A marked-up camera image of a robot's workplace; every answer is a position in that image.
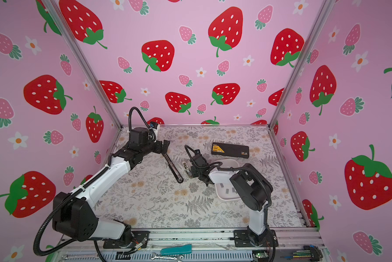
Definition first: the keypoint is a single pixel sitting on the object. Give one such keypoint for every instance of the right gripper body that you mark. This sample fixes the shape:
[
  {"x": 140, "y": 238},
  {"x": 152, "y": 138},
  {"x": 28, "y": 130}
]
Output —
[{"x": 194, "y": 173}]

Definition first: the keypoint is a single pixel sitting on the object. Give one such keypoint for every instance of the black stapler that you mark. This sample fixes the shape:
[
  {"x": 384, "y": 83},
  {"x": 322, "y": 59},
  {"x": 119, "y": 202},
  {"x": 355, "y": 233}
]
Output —
[{"x": 173, "y": 169}]

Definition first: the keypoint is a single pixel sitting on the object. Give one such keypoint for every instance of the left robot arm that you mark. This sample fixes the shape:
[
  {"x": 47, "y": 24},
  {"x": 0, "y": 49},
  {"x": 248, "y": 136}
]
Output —
[{"x": 73, "y": 214}]

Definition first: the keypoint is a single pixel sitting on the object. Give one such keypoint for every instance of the white plastic tray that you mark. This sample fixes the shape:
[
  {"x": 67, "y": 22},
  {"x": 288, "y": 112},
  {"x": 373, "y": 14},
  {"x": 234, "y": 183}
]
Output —
[{"x": 223, "y": 186}]

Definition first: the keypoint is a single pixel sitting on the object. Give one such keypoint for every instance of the black staple box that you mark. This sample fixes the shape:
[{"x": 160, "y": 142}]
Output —
[{"x": 230, "y": 150}]

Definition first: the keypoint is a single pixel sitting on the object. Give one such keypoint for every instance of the silver wrench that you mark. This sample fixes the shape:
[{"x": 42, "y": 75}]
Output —
[{"x": 177, "y": 258}]

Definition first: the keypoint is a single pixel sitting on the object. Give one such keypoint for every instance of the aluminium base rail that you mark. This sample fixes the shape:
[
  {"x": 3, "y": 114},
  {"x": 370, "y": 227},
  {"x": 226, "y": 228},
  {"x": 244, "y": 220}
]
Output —
[{"x": 202, "y": 245}]

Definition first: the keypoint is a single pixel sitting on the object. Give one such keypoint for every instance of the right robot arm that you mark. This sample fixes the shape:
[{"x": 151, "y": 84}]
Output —
[{"x": 250, "y": 186}]

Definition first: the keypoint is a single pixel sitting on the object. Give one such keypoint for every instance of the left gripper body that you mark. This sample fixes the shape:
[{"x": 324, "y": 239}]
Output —
[{"x": 156, "y": 147}]

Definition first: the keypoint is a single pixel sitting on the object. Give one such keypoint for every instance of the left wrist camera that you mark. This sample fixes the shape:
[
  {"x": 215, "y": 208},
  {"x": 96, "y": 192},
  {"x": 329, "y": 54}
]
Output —
[{"x": 154, "y": 125}]

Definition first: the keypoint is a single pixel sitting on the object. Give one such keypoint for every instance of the teal handled tool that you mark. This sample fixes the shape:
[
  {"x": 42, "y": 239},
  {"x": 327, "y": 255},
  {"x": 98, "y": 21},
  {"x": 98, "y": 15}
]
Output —
[{"x": 177, "y": 250}]

